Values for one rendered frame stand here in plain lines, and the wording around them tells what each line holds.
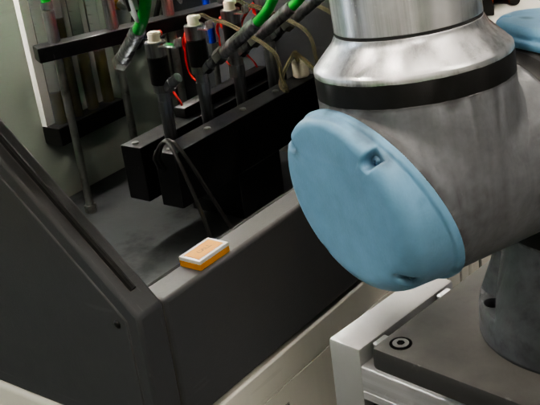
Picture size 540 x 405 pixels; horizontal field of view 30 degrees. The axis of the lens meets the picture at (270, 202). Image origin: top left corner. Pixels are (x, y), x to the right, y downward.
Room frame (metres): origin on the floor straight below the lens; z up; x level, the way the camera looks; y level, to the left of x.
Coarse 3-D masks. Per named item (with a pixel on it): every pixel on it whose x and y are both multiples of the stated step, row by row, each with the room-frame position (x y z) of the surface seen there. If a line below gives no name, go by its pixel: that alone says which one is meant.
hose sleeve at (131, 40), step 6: (132, 30) 1.14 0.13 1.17; (126, 36) 1.16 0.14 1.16; (132, 36) 1.14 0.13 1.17; (138, 36) 1.14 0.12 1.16; (126, 42) 1.16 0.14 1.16; (132, 42) 1.15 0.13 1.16; (138, 42) 1.15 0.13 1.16; (120, 48) 1.18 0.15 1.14; (126, 48) 1.16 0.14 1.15; (132, 48) 1.16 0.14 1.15; (120, 54) 1.18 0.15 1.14; (126, 54) 1.17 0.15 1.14; (132, 54) 1.18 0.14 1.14; (120, 60) 1.19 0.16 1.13; (126, 60) 1.19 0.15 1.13
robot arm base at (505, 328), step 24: (528, 240) 0.59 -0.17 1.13; (504, 264) 0.61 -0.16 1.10; (528, 264) 0.59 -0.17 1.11; (504, 288) 0.60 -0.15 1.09; (528, 288) 0.59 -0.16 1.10; (480, 312) 0.63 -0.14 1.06; (504, 312) 0.60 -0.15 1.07; (528, 312) 0.58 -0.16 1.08; (504, 336) 0.59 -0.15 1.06; (528, 336) 0.58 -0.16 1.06; (528, 360) 0.57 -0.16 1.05
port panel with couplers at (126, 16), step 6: (114, 0) 1.63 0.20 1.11; (138, 0) 1.65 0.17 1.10; (102, 6) 1.62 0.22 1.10; (120, 6) 1.62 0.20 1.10; (120, 12) 1.64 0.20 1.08; (126, 12) 1.65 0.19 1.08; (150, 12) 1.70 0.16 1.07; (120, 18) 1.64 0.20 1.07; (126, 18) 1.65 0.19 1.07; (120, 24) 1.64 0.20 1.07
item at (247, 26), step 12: (108, 0) 1.46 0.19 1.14; (276, 0) 1.27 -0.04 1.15; (108, 12) 1.46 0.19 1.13; (264, 12) 1.28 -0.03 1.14; (108, 24) 1.46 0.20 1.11; (252, 24) 1.29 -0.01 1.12; (240, 36) 1.30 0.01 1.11; (216, 48) 1.34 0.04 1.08; (228, 48) 1.32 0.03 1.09; (216, 60) 1.33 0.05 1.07
